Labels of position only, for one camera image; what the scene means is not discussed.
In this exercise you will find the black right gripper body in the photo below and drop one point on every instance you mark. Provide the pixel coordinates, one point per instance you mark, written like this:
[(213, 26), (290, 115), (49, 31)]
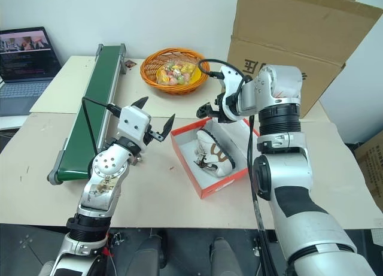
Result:
[(221, 106)]

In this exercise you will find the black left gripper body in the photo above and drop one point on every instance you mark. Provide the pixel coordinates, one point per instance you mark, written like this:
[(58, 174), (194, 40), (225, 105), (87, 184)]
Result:
[(147, 137)]

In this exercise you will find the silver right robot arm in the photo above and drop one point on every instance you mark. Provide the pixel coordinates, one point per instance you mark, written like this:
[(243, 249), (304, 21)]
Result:
[(299, 180)]

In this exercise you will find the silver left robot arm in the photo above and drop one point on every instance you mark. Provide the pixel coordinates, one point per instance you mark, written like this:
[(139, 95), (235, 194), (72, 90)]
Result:
[(103, 180)]

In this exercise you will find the red shoebox with white inside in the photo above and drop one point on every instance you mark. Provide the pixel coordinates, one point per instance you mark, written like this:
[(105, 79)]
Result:
[(221, 186)]

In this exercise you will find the orange woven basket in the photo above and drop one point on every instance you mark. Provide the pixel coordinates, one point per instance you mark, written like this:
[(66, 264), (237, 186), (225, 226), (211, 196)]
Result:
[(152, 75)]

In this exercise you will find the small brown packet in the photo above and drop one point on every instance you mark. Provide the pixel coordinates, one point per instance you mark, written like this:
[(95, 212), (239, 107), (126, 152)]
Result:
[(130, 64)]

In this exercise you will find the green conveyor belt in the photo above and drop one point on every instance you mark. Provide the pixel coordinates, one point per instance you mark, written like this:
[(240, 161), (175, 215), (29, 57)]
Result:
[(95, 102)]

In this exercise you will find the clear bag of colourful sweets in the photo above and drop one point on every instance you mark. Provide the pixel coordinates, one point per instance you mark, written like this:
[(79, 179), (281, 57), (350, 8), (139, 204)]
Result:
[(175, 74)]

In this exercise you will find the white shoe with brown logo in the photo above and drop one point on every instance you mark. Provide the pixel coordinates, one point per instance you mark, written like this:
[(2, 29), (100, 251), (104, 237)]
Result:
[(220, 159)]

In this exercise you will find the large open cardboard box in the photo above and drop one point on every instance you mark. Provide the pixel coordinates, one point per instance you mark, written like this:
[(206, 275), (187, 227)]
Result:
[(287, 30)]

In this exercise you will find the grey open laptop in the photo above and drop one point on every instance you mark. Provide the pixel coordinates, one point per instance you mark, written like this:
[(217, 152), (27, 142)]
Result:
[(25, 66)]

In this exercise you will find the small printed cardboard box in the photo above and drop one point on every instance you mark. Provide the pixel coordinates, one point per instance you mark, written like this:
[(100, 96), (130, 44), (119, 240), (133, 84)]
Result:
[(371, 168)]

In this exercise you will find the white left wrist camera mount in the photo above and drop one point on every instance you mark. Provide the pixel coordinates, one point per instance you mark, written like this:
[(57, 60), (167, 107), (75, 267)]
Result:
[(133, 123)]

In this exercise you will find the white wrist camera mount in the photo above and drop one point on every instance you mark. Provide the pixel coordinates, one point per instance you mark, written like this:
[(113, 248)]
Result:
[(133, 123), (232, 89)]

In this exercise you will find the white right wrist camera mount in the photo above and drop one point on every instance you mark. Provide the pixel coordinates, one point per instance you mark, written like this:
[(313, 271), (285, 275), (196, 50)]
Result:
[(232, 89)]

